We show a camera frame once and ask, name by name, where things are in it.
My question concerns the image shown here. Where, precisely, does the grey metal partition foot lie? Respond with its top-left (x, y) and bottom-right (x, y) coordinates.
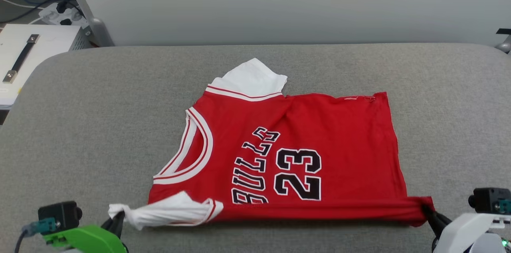
top-left (494, 34), bottom-right (511, 54)
top-left (59, 0), bottom-right (115, 47)

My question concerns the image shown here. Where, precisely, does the teal connector cable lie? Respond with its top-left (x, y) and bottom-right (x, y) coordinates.
top-left (496, 199), bottom-right (511, 217)
top-left (15, 217), bottom-right (57, 253)

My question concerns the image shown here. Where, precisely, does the right teal connector cable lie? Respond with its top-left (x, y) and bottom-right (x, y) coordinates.
top-left (496, 199), bottom-right (511, 217)

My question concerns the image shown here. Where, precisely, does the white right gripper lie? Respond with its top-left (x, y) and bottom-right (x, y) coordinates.
top-left (422, 205), bottom-right (511, 253)

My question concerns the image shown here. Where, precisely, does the red white basketball jersey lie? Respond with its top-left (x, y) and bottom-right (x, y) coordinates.
top-left (108, 58), bottom-right (436, 231)

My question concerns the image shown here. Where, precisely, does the black strap handle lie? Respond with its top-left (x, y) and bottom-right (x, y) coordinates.
top-left (3, 34), bottom-right (41, 84)

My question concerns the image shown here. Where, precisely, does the black power cable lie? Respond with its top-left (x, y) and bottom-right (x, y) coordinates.
top-left (0, 0), bottom-right (78, 25)

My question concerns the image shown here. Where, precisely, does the white power strip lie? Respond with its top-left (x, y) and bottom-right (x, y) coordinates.
top-left (39, 1), bottom-right (89, 29)

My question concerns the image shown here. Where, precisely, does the left teal connector cable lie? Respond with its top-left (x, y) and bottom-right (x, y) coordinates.
top-left (15, 217), bottom-right (57, 253)

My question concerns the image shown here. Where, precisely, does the white metal box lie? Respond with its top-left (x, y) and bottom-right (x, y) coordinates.
top-left (0, 24), bottom-right (91, 111)

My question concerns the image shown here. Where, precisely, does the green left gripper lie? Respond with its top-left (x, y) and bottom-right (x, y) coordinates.
top-left (43, 211), bottom-right (128, 253)

